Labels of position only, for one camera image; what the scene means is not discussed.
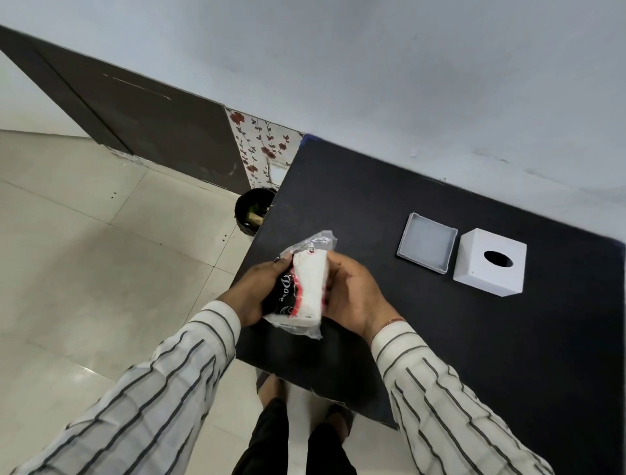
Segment person's right hand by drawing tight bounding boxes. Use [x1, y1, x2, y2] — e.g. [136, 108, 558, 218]
[325, 251, 398, 345]

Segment person's right forearm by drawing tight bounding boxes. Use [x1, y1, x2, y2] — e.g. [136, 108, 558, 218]
[370, 320, 556, 475]

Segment white square box lid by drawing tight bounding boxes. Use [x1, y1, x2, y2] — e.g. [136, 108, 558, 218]
[396, 212, 458, 275]

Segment person's right foot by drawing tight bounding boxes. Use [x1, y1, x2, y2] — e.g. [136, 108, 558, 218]
[325, 403, 355, 439]

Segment person's legs in black trousers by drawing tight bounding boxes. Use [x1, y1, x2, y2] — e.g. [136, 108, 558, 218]
[231, 397, 358, 475]

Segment floral patterned panel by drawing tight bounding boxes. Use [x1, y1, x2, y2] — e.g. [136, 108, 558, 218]
[225, 107, 305, 191]

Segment person's left forearm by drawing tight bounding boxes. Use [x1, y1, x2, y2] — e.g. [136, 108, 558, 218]
[11, 300, 242, 475]

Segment black waste bin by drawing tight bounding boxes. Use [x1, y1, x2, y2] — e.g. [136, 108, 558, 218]
[234, 188, 277, 238]

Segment dark brown door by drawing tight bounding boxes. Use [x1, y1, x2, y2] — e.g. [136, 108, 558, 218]
[0, 24, 252, 195]

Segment person's left hand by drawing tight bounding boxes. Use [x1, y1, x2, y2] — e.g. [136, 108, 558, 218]
[216, 255, 294, 328]

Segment white cube tissue box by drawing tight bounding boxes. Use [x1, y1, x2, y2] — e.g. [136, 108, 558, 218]
[453, 228, 528, 298]

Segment plastic-wrapped tissue pack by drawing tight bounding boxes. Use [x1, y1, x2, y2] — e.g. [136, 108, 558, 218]
[262, 230, 338, 340]

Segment person's left foot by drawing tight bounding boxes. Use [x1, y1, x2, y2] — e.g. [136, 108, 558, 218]
[256, 370, 285, 410]

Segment person's foot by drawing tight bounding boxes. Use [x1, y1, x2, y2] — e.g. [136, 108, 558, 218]
[325, 403, 355, 439]
[256, 370, 285, 410]

